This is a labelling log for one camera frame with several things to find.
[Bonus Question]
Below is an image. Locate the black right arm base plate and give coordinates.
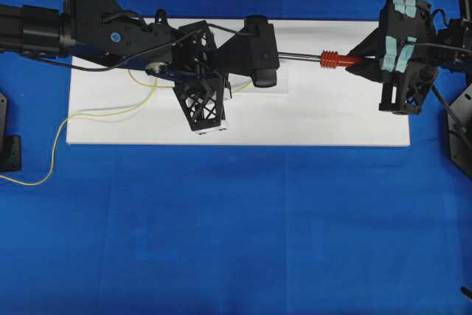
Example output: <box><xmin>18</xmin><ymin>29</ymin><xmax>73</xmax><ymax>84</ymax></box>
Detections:
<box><xmin>448</xmin><ymin>85</ymin><xmax>471</xmax><ymax>178</ymax></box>

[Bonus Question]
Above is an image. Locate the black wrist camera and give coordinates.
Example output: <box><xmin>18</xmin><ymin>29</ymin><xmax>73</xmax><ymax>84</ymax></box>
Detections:
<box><xmin>173</xmin><ymin>77</ymin><xmax>228</xmax><ymax>135</ymax></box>
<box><xmin>379</xmin><ymin>61</ymin><xmax>439</xmax><ymax>115</ymax></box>

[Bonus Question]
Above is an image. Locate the yellow solder wire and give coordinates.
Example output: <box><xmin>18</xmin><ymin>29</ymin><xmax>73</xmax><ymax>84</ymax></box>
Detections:
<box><xmin>0</xmin><ymin>69</ymin><xmax>255</xmax><ymax>186</ymax></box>

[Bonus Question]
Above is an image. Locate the blue table cloth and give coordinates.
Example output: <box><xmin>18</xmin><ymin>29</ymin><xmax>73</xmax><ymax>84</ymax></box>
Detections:
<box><xmin>1</xmin><ymin>0</ymin><xmax>471</xmax><ymax>314</ymax></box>

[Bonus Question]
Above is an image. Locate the black soldering iron cable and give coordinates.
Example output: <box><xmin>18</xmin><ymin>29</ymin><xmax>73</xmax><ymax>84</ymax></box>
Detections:
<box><xmin>431</xmin><ymin>84</ymin><xmax>469</xmax><ymax>135</ymax></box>

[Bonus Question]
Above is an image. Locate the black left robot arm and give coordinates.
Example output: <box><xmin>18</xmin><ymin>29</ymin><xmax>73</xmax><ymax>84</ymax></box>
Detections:
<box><xmin>1</xmin><ymin>0</ymin><xmax>280</xmax><ymax>88</ymax></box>

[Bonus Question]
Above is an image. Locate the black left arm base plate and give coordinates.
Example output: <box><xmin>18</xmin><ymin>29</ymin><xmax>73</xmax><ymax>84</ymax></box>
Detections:
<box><xmin>0</xmin><ymin>89</ymin><xmax>23</xmax><ymax>173</ymax></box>

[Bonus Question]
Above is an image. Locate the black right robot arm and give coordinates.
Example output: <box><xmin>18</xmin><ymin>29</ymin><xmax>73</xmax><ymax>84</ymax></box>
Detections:
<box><xmin>346</xmin><ymin>0</ymin><xmax>471</xmax><ymax>103</ymax></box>

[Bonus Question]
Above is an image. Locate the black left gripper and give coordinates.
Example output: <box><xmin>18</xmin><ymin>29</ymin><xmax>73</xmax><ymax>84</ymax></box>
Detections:
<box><xmin>171</xmin><ymin>15</ymin><xmax>277</xmax><ymax>88</ymax></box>

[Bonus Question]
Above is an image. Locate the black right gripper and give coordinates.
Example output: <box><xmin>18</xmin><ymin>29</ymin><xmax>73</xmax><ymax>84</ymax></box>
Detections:
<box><xmin>344</xmin><ymin>0</ymin><xmax>440</xmax><ymax>91</ymax></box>

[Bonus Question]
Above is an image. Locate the white rectangular board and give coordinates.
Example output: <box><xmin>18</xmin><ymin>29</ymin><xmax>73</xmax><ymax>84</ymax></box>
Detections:
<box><xmin>66</xmin><ymin>15</ymin><xmax>411</xmax><ymax>148</ymax></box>

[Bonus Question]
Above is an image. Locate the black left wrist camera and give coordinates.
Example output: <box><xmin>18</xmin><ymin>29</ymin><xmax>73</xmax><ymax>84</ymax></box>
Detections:
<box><xmin>173</xmin><ymin>77</ymin><xmax>228</xmax><ymax>135</ymax></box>

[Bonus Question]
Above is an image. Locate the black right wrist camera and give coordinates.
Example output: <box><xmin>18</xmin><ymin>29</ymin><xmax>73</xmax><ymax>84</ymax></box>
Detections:
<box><xmin>379</xmin><ymin>61</ymin><xmax>439</xmax><ymax>115</ymax></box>

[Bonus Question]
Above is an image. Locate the white strip with red dots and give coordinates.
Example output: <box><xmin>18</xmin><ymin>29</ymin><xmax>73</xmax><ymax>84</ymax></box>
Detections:
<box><xmin>229</xmin><ymin>60</ymin><xmax>290</xmax><ymax>95</ymax></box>

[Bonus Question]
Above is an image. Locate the red handled soldering iron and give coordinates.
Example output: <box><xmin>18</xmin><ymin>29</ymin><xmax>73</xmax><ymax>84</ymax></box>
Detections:
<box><xmin>278</xmin><ymin>51</ymin><xmax>378</xmax><ymax>72</ymax></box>

